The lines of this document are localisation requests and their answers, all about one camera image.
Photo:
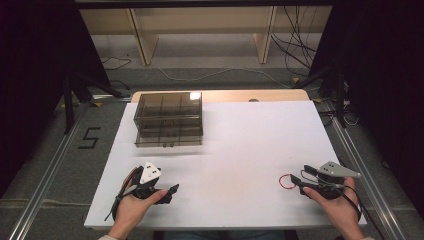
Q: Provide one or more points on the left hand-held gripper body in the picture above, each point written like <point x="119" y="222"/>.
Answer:
<point x="149" y="174"/>

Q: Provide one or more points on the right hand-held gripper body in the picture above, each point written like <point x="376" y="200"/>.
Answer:
<point x="335" y="170"/>

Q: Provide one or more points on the smoky transparent drawer box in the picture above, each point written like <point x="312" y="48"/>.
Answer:
<point x="168" y="111"/>

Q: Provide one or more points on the person's left hand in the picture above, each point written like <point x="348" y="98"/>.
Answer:
<point x="131" y="210"/>

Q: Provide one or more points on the person's right hand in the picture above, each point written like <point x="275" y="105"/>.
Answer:
<point x="343" y="208"/>

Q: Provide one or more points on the white table cover board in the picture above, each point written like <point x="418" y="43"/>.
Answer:
<point x="246" y="146"/>

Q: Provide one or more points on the black metal stand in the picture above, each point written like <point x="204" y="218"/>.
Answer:
<point x="339" y="100"/>
<point x="69" y="106"/>

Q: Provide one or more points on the black curtain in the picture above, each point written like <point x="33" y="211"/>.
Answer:
<point x="386" y="83"/>
<point x="30" y="83"/>

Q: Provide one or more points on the light wooden shelf unit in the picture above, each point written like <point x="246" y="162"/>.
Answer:
<point x="146" y="43"/>

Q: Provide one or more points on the aluminium floor rail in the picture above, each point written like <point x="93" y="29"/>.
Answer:
<point x="366" y="173"/>
<point x="50" y="180"/>

